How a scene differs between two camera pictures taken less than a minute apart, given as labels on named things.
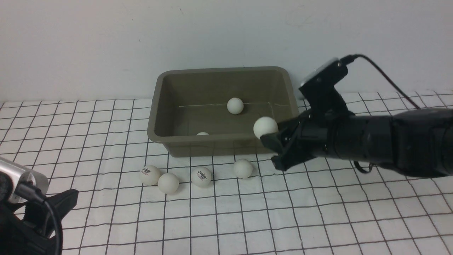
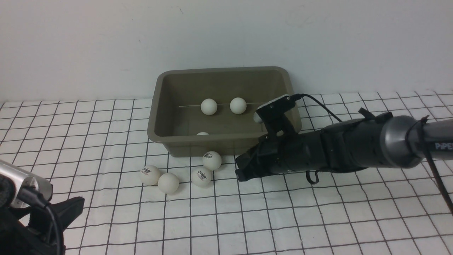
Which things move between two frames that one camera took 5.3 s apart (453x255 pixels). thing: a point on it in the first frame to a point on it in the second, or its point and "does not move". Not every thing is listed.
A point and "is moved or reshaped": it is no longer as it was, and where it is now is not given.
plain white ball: x=168 y=183 does not move
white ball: x=243 y=168 is moved or reshaped
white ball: x=235 y=106 does not move
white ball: x=264 y=125 to x=208 y=106
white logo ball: x=149 y=175 does not move
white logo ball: x=201 y=176 does not move
